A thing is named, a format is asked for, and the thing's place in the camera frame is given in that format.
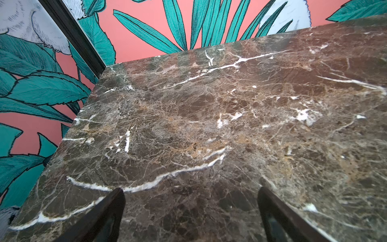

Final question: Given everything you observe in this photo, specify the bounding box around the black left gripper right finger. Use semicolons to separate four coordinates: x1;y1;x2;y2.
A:
257;187;328;242

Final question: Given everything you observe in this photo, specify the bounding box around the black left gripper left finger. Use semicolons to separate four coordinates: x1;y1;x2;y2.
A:
55;188;126;242

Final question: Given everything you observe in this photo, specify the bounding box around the black enclosure corner post left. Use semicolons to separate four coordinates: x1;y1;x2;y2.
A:
39;0;106;77

